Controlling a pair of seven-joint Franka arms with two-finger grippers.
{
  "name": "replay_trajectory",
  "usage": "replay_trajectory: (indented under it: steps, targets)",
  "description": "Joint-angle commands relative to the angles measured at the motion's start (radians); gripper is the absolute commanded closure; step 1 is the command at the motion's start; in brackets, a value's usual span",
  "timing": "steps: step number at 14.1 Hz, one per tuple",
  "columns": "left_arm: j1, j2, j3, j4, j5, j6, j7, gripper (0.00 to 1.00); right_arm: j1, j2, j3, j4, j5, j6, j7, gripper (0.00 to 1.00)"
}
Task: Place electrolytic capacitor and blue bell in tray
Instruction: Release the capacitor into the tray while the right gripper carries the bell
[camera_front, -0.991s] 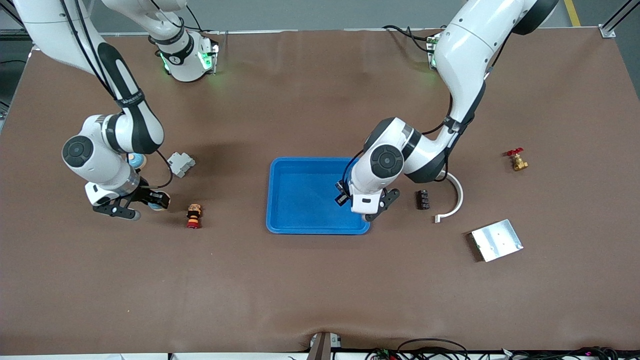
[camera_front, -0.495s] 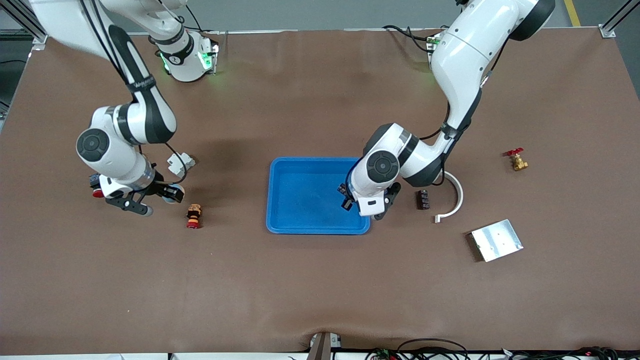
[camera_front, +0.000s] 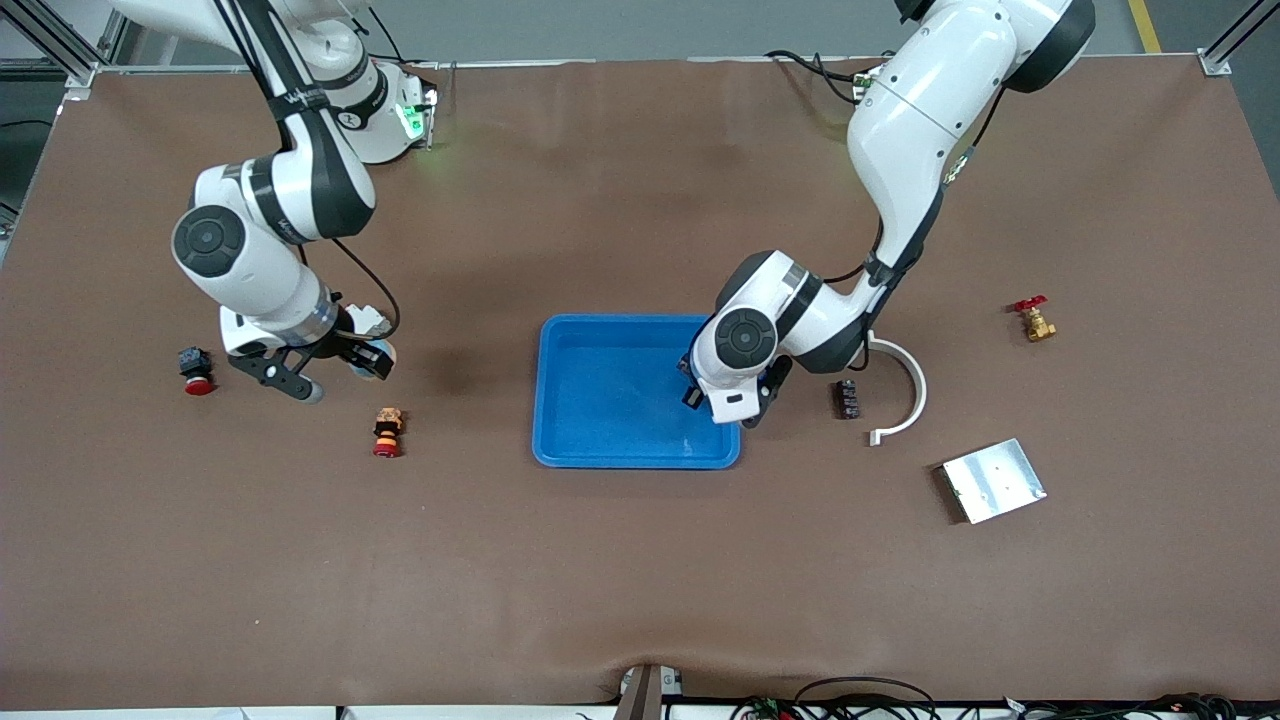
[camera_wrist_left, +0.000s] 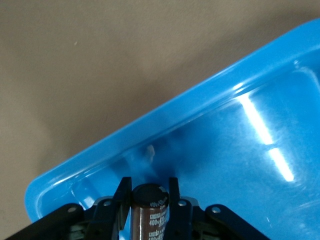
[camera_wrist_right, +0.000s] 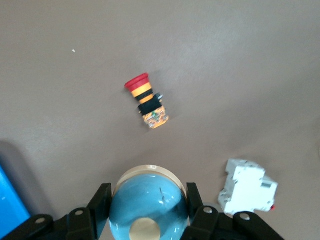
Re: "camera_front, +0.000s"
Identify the blue desk bell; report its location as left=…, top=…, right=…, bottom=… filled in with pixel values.
left=350, top=340, right=397, bottom=384

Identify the blue plastic tray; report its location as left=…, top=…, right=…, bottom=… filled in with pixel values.
left=531, top=314, right=742, bottom=471

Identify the orange red emergency button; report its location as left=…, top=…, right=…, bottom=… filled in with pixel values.
left=372, top=405, right=406, bottom=460

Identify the brown table mat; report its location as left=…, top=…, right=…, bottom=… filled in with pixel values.
left=0, top=55, right=1280, bottom=711

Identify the silver aluminium plate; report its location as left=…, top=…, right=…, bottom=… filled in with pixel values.
left=937, top=437, right=1048, bottom=526

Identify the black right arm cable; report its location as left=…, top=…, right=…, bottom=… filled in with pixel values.
left=215, top=0, right=401, bottom=341

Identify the red push button switch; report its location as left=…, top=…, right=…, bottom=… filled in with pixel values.
left=177, top=345, right=216, bottom=397

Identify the white curved pipe bracket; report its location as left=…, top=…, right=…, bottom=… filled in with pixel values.
left=866, top=330, right=929, bottom=448

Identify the camera stand post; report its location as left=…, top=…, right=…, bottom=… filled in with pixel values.
left=617, top=664, right=685, bottom=720

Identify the black cable loop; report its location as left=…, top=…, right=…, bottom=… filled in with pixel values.
left=792, top=677, right=941, bottom=720

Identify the black base power cable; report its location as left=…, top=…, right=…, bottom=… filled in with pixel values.
left=765, top=48, right=861, bottom=106

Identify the brass valve red handle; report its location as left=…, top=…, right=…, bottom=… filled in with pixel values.
left=1008, top=295, right=1058, bottom=344

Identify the aluminium frame post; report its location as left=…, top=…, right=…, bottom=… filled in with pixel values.
left=0, top=0, right=136, bottom=101
left=1198, top=0, right=1280, bottom=79

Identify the black cable bundle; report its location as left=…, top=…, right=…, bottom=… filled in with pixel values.
left=1000, top=692, right=1280, bottom=720

